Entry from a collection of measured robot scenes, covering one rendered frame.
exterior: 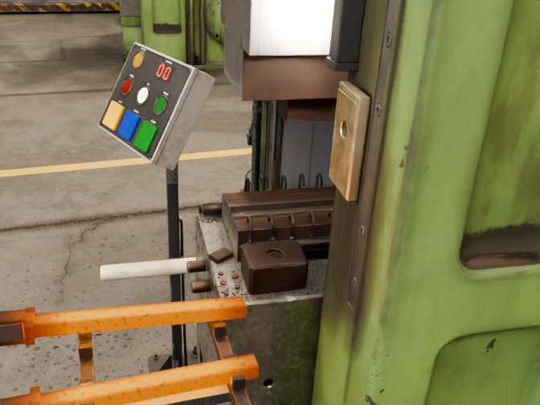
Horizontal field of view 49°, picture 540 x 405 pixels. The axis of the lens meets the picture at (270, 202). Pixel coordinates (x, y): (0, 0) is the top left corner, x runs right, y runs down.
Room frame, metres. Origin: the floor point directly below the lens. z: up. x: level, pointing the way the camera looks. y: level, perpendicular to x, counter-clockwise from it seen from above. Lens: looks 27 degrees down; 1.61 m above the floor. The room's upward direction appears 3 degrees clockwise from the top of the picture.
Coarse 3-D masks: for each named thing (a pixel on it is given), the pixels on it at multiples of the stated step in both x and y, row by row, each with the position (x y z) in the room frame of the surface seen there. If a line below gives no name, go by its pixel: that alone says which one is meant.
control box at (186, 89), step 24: (144, 48) 1.73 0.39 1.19; (144, 72) 1.67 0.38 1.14; (168, 72) 1.59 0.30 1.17; (192, 72) 1.53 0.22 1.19; (120, 96) 1.69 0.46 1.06; (168, 96) 1.54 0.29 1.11; (192, 96) 1.53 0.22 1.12; (120, 120) 1.64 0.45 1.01; (144, 120) 1.56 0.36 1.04; (168, 120) 1.49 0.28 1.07; (192, 120) 1.53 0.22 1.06; (168, 144) 1.48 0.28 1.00; (168, 168) 1.48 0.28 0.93
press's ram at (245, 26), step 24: (240, 0) 1.09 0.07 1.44; (264, 0) 1.01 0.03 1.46; (288, 0) 1.02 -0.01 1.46; (312, 0) 1.03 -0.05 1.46; (240, 24) 1.08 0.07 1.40; (264, 24) 1.01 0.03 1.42; (288, 24) 1.02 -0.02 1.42; (312, 24) 1.04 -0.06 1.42; (264, 48) 1.01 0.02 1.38; (288, 48) 1.03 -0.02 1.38; (312, 48) 1.04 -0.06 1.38
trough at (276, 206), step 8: (328, 200) 1.20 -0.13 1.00; (232, 208) 1.15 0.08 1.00; (240, 208) 1.15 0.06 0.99; (248, 208) 1.15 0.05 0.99; (256, 208) 1.16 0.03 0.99; (264, 208) 1.16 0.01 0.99; (272, 208) 1.17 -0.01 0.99; (280, 208) 1.17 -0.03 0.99; (288, 208) 1.18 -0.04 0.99; (296, 208) 1.18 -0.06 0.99; (304, 208) 1.18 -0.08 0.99; (232, 216) 1.13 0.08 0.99
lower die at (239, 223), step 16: (240, 192) 1.26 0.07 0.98; (256, 192) 1.26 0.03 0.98; (272, 192) 1.27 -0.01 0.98; (288, 192) 1.27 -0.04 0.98; (304, 192) 1.28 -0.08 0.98; (320, 192) 1.26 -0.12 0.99; (224, 208) 1.21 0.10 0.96; (320, 208) 1.16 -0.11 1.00; (224, 224) 1.21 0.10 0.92; (240, 224) 1.08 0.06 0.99; (256, 224) 1.09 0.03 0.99; (288, 224) 1.09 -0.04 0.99; (304, 224) 1.10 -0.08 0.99; (320, 224) 1.10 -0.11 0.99; (240, 240) 1.06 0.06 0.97; (256, 240) 1.07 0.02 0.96; (240, 256) 1.06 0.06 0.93
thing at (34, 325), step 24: (0, 312) 0.69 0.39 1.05; (24, 312) 0.69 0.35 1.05; (72, 312) 0.72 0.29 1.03; (96, 312) 0.72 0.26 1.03; (120, 312) 0.73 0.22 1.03; (144, 312) 0.73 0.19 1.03; (168, 312) 0.74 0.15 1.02; (192, 312) 0.75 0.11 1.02; (216, 312) 0.76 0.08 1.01; (240, 312) 0.77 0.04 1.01; (24, 336) 0.68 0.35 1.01; (48, 336) 0.68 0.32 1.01
